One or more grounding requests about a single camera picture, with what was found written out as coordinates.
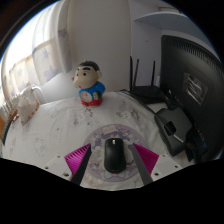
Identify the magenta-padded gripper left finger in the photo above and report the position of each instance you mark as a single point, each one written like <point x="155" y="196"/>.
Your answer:
<point x="77" y="159"/>

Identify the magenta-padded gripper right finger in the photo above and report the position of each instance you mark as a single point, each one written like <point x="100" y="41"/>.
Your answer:
<point x="147" y="160"/>

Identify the black computer mouse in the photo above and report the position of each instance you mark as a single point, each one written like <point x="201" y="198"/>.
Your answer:
<point x="115" y="156"/>

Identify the round purple printed mouse pad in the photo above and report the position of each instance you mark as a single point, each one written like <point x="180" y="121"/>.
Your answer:
<point x="98" y="140"/>

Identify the white printed tablecloth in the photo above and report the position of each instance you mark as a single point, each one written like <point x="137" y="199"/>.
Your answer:
<point x="60" y="130"/>

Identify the black router with antennas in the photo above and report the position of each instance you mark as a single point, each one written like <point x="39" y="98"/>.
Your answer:
<point x="146" y="91"/>

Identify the white cloth-covered kettle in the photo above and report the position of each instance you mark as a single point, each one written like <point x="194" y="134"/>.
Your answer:
<point x="28" y="108"/>

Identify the cartoon boy figurine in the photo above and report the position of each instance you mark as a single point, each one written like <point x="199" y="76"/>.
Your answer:
<point x="90" y="88"/>

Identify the dark keyboard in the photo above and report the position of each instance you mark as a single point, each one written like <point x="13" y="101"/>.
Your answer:
<point x="5" y="133"/>

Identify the black computer monitor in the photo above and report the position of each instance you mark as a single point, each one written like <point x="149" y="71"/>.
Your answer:
<point x="190" y="86"/>

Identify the white star-print curtain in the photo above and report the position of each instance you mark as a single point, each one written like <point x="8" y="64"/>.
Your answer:
<point x="40" y="60"/>

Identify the white wall shelf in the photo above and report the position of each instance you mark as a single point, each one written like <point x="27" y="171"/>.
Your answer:
<point x="166" y="21"/>

